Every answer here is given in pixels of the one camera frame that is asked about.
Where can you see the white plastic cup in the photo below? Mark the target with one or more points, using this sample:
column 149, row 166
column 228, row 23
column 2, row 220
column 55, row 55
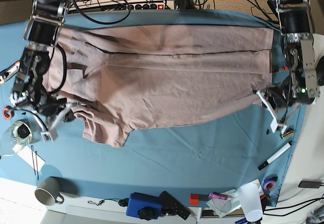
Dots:
column 249, row 198

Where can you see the purple tape roll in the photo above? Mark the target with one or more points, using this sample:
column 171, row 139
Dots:
column 269, row 183

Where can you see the red black block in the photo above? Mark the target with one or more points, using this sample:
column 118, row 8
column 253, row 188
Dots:
column 194, row 199

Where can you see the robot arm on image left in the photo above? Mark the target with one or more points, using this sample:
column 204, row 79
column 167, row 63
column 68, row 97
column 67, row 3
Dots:
column 28, row 89

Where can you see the black remote control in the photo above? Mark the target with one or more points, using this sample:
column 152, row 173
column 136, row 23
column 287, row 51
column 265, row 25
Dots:
column 172, row 206

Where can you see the green gold battery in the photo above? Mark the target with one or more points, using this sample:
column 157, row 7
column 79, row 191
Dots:
column 287, row 133

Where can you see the black white marker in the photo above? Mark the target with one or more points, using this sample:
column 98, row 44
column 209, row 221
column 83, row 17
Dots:
column 282, row 150

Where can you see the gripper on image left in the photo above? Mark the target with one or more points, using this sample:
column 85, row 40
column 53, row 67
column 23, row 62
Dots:
column 50, row 114

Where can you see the grey ceramic mug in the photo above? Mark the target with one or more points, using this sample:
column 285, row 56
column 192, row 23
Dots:
column 48, row 192

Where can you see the pink T-shirt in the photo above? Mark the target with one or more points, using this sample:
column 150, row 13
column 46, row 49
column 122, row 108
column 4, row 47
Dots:
column 162, row 82

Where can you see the clear glass bowl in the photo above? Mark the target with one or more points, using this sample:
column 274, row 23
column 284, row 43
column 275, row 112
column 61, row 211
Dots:
column 15, row 138

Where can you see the black cable tie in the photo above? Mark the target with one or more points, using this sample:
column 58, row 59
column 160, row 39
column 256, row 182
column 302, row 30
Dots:
column 34, row 161

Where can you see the black computer mouse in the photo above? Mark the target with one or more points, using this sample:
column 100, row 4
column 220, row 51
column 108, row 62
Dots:
column 320, row 71

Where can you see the red tape roll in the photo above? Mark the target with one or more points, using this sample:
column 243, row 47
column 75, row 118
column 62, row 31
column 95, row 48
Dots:
column 7, row 112

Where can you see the orange white utility knife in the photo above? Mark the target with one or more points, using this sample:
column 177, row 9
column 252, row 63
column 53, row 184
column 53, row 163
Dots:
column 9, row 72

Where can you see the white paper card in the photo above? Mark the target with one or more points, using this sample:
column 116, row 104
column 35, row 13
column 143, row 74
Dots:
column 25, row 155

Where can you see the blue box with knob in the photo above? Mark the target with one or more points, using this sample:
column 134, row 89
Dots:
column 144, row 206

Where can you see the pink purple tube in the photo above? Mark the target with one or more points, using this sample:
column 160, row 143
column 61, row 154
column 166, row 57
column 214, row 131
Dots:
column 215, row 195

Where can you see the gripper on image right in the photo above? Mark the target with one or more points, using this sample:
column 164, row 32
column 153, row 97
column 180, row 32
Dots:
column 278, row 107

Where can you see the black power strip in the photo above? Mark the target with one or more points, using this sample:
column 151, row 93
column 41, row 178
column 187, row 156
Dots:
column 149, row 6

